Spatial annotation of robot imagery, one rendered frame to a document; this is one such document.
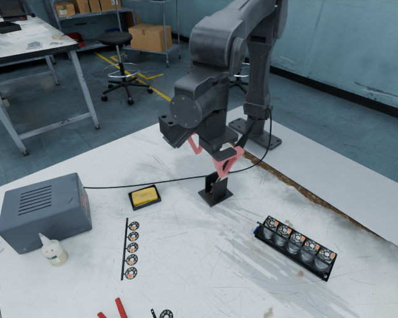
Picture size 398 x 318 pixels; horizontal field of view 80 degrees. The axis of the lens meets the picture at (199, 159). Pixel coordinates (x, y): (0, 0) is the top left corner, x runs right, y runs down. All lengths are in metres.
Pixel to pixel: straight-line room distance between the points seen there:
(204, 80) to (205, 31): 0.08
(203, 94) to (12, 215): 0.45
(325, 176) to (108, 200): 0.62
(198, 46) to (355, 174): 0.61
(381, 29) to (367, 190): 2.35
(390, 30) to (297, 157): 2.29
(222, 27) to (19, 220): 0.51
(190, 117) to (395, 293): 0.51
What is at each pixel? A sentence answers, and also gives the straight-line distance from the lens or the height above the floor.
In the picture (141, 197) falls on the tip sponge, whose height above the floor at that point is 0.76.
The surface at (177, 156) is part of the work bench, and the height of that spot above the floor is 0.75.
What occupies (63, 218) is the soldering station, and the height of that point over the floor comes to 0.82.
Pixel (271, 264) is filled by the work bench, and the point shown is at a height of 0.75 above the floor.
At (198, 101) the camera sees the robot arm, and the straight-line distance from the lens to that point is 0.36.
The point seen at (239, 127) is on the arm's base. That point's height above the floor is 0.76.
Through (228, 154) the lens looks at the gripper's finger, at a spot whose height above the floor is 0.95.
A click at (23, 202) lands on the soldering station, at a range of 0.63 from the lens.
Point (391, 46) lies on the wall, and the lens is 3.00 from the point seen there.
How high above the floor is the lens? 1.24
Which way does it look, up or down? 41 degrees down
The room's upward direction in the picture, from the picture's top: straight up
